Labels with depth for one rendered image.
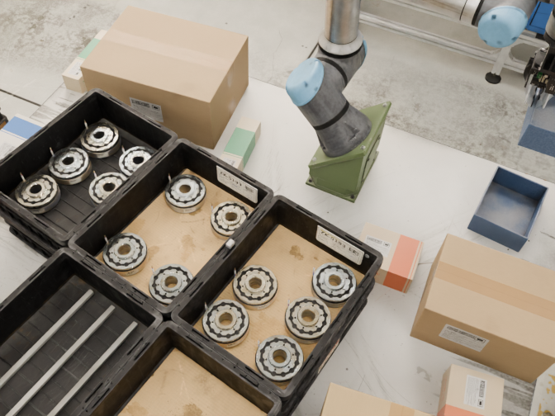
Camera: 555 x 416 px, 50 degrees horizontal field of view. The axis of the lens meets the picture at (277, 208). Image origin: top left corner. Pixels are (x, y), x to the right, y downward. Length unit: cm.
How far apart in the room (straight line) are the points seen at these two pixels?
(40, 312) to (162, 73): 74
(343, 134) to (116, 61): 69
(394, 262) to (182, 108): 72
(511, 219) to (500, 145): 121
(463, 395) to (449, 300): 21
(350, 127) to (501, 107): 167
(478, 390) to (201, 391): 61
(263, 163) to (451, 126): 140
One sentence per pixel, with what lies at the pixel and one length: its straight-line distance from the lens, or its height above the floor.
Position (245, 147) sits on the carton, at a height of 76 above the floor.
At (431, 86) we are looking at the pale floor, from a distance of 315.
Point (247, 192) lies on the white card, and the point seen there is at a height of 88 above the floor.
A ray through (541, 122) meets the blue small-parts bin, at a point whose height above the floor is 107.
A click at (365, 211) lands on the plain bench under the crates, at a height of 70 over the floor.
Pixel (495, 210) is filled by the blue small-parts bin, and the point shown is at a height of 70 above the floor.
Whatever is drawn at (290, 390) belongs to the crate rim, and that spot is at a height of 93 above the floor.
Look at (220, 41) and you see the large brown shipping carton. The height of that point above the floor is 90.
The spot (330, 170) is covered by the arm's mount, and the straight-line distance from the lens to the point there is 166.
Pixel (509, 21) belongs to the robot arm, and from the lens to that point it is 117.
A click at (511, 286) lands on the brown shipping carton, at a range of 150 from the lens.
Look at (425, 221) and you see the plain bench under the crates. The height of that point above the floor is 70.
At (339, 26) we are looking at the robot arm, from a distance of 155.
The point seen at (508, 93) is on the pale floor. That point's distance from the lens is 325.
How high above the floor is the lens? 208
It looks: 55 degrees down
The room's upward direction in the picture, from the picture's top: 3 degrees clockwise
